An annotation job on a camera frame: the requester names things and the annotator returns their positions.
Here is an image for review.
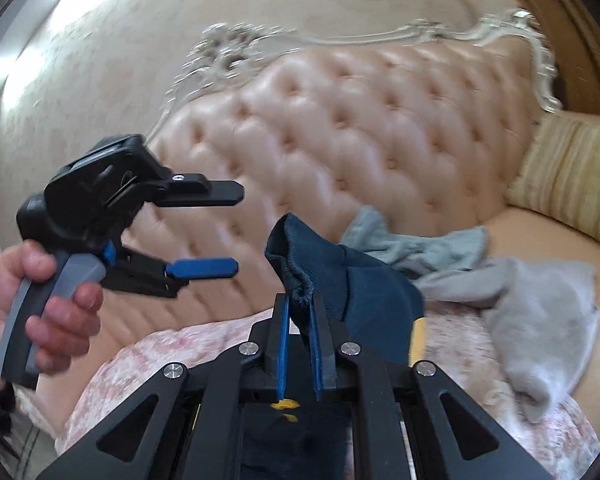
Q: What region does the light blue garment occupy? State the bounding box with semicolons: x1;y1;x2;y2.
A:
340;205;491;281

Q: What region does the beige tufted leather sofa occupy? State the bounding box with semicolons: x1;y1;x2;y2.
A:
10;7;600;456

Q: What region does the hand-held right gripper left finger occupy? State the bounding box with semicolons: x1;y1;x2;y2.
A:
37;294;291;480

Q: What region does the grey garment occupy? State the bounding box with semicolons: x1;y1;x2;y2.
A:
412;257;600;423

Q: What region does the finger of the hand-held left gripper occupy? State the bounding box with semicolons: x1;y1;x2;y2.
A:
152;174;246;208
111;257;240;300

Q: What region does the person's left hand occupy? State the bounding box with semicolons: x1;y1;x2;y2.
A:
0;239;106;391

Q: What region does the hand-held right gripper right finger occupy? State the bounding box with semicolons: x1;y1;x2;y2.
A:
307;292;556;480

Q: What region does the pink floral blanket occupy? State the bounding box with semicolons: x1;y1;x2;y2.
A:
55;307;600;480

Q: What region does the navy sweatshirt with yellow print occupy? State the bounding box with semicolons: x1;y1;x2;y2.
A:
242;212;426;480

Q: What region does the brown patterned curtain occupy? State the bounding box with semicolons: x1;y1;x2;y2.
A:
485;0;600;116

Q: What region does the striped fringed pillow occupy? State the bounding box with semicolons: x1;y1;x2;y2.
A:
505;119;600;261

